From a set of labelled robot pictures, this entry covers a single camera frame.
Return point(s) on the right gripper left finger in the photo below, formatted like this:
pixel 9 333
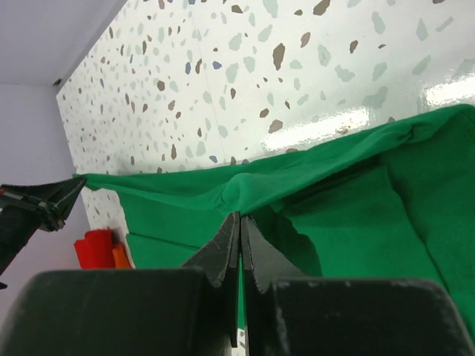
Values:
pixel 189 310

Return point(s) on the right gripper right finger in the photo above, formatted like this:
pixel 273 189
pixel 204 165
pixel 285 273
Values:
pixel 290 313

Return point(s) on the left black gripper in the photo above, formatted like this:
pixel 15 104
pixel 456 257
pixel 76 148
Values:
pixel 24 211

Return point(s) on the green polo shirt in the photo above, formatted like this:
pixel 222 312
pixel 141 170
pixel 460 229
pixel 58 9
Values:
pixel 392 201

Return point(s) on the red folded t shirt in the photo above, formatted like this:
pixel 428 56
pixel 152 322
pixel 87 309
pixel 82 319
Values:
pixel 95 249

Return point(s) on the orange folded t shirt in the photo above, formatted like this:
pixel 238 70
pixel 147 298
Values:
pixel 120 257

